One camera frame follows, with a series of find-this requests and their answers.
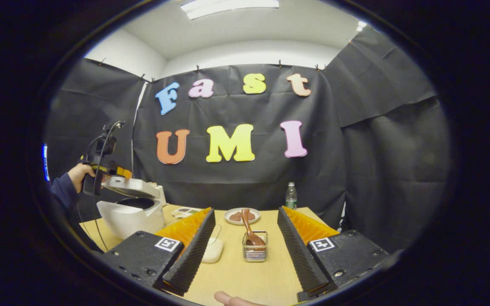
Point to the brown wooden spoon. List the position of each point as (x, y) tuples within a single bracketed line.
[(253, 240)]

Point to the small ceiling light panel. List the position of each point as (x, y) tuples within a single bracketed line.
[(360, 25)]

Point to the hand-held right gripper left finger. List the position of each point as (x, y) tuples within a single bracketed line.
[(192, 255)]

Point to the white divided sauce dish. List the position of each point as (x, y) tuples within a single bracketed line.
[(183, 211)]

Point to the clear container of white rice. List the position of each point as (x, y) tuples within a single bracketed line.
[(212, 253)]

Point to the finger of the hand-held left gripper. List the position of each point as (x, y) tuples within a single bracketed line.
[(123, 172)]

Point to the white rice cooker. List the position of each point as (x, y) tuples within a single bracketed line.
[(130, 221)]

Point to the clear plastic water bottle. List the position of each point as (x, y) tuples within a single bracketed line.
[(291, 199)]

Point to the white round plate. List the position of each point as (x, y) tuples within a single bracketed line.
[(226, 216)]

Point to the long ceiling light panel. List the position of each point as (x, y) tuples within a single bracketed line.
[(228, 6)]

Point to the brown meat piece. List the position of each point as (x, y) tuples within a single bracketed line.
[(251, 216), (235, 216)]

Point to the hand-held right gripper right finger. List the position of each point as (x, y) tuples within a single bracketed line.
[(300, 250)]

